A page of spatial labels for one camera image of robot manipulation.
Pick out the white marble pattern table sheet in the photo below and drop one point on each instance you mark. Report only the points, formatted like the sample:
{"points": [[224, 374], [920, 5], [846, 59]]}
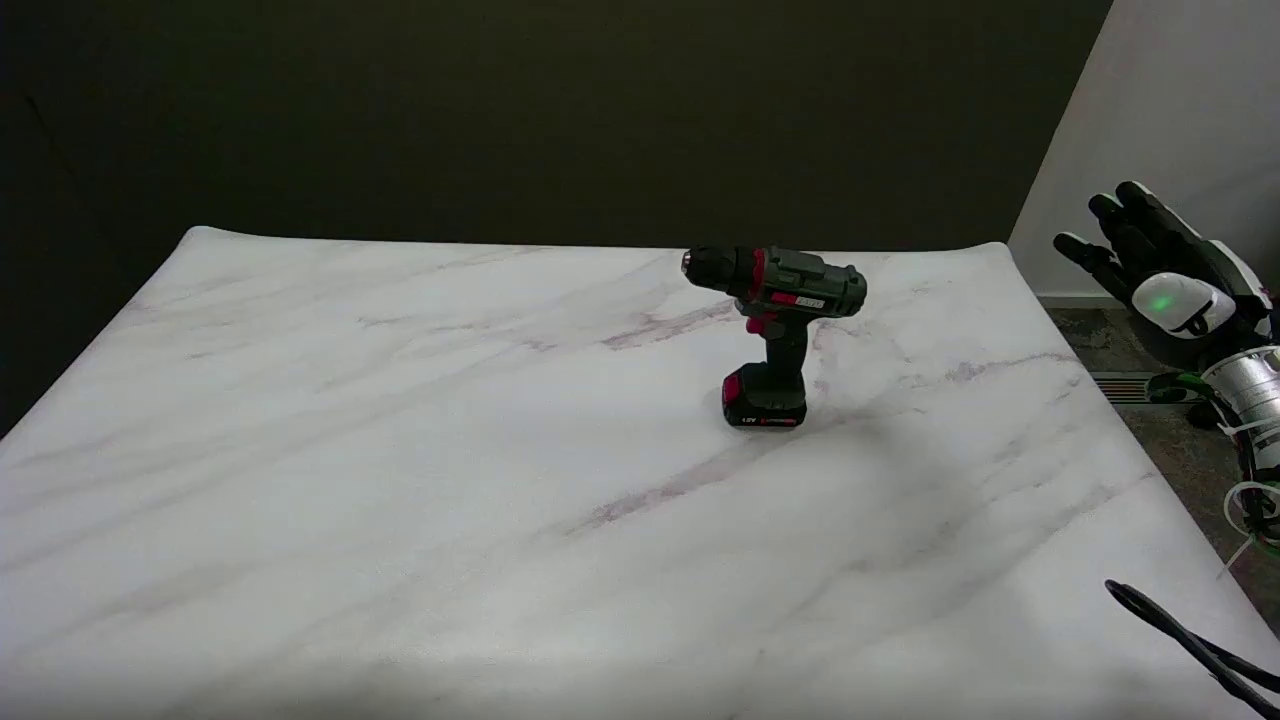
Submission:
{"points": [[400, 450]]}

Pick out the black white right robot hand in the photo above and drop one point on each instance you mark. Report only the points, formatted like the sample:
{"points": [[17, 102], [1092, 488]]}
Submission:
{"points": [[1180, 300]]}

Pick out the metal floor vent grille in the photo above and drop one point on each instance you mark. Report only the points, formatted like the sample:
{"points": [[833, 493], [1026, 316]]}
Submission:
{"points": [[1120, 388]]}

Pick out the dark green red power screwdriver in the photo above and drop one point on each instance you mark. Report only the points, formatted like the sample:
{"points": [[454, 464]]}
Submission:
{"points": [[790, 285]]}

